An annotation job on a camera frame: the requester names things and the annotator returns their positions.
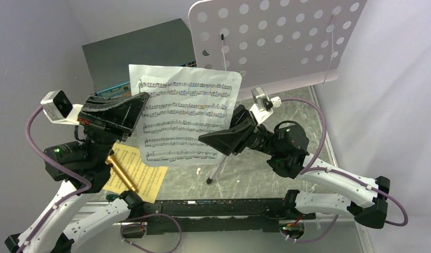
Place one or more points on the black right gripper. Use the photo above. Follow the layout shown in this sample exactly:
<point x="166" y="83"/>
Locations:
<point x="235" y="139"/>

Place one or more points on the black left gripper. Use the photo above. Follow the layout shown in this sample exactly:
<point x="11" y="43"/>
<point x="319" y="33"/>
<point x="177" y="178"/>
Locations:
<point x="122" y="112"/>

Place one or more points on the gold microphone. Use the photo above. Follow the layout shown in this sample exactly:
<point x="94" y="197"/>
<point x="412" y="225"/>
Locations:
<point x="121" y="173"/>

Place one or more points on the white sheet music page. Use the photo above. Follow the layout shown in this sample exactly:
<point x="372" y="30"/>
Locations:
<point x="184" y="103"/>

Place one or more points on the yellow paper sheet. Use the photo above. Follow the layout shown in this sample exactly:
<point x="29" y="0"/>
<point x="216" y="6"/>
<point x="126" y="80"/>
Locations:
<point x="147" y="180"/>

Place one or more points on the lilac music stand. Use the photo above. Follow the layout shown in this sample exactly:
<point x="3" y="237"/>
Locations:
<point x="276" y="45"/>

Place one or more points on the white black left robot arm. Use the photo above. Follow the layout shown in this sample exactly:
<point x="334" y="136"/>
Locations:
<point x="82" y="169"/>

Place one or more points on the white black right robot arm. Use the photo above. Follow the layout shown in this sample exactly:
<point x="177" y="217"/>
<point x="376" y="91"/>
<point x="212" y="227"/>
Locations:
<point x="353" y="196"/>

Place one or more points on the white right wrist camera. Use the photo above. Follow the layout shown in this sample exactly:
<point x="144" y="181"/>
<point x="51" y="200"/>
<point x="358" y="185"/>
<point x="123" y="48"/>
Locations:
<point x="263" y="106"/>

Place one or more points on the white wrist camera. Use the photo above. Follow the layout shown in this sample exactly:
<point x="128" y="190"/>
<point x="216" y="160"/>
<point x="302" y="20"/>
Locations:
<point x="58" y="108"/>
<point x="263" y="106"/>

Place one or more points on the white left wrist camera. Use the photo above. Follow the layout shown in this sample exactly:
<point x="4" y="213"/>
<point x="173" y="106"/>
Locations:
<point x="58" y="108"/>

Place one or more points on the black mounting rail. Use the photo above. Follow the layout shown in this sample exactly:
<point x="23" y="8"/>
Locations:
<point x="210" y="215"/>

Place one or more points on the grey teal network switch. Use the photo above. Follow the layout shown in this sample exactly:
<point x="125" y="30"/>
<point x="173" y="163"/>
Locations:
<point x="108" y="60"/>

